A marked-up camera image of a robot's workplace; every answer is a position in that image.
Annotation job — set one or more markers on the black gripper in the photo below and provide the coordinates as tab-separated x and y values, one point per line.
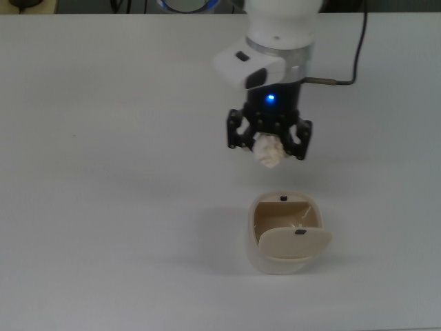
272	110

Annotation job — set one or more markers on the white paper trash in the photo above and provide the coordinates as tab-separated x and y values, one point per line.
268	150

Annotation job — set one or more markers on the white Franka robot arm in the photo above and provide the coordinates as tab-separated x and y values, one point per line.
280	24

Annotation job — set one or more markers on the small cream bin with lid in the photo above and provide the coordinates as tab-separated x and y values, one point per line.
289	248

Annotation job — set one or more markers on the black rounded object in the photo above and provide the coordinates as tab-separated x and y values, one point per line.
25	2

